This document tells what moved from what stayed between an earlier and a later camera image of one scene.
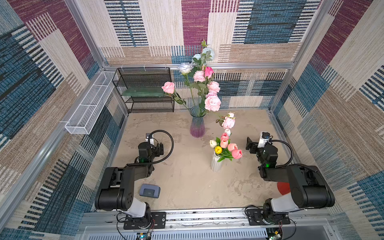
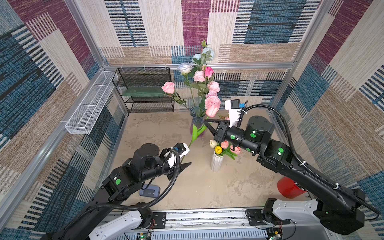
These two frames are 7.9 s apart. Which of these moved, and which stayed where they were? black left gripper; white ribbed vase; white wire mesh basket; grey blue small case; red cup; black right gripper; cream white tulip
Moved: black left gripper; black right gripper
Stayed: red cup; cream white tulip; white ribbed vase; white wire mesh basket; grey blue small case
